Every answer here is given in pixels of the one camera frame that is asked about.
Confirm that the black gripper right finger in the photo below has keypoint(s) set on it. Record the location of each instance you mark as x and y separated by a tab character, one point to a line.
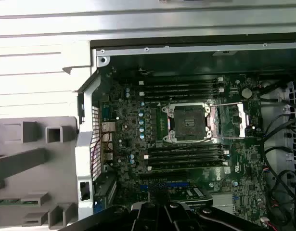
186	221

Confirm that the black PC case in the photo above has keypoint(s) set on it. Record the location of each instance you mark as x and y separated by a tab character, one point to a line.
86	144

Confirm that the grey parts rack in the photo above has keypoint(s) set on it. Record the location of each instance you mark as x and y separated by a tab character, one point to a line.
29	154

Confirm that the CPU socket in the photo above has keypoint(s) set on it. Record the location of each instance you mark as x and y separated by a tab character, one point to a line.
186	122

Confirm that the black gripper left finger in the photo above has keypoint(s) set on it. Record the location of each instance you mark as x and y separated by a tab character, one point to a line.
119	221

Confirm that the perforated metal drive cage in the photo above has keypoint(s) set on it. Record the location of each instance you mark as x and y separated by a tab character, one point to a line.
294	96

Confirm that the small black graphics card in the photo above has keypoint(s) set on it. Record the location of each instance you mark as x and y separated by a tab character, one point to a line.
193	195

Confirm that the metal socket cover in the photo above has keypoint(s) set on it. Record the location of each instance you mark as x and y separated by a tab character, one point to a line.
243	115

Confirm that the green motherboard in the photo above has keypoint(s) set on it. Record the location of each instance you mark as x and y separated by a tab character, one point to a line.
244	154

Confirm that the black RAM slot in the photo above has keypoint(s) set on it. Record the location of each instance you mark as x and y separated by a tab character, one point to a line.
186	159
186	154
186	164
181	86
186	148
181	91
181	81
181	96

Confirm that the green RAM stick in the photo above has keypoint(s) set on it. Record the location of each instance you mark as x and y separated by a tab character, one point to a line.
8	201

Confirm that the round coin battery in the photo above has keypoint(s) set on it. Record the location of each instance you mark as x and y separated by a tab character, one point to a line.
246	92

